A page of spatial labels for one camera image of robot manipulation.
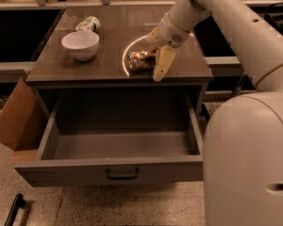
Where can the crushed orange can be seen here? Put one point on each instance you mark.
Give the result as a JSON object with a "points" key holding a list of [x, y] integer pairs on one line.
{"points": [[141, 60]]}

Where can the open grey top drawer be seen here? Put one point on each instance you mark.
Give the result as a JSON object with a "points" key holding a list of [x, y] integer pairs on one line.
{"points": [[77, 152]]}

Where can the grey drawer cabinet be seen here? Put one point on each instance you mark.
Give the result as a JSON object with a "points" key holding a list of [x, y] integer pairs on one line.
{"points": [[104, 85]]}

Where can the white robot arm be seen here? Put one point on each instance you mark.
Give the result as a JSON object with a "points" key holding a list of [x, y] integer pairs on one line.
{"points": [[243, 143]]}

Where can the black handle on floor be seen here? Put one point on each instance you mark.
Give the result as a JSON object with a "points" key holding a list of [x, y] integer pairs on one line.
{"points": [[19, 202]]}

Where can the white ceramic bowl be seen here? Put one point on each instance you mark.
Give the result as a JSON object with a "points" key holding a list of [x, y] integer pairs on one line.
{"points": [[81, 45]]}

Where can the brown cardboard box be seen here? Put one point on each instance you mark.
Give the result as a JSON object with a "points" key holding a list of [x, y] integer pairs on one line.
{"points": [[22, 121]]}

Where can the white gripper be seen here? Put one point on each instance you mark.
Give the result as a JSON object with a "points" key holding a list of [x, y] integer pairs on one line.
{"points": [[167, 32]]}

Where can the black drawer handle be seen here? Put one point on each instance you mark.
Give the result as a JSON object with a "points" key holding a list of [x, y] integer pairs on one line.
{"points": [[122, 175]]}

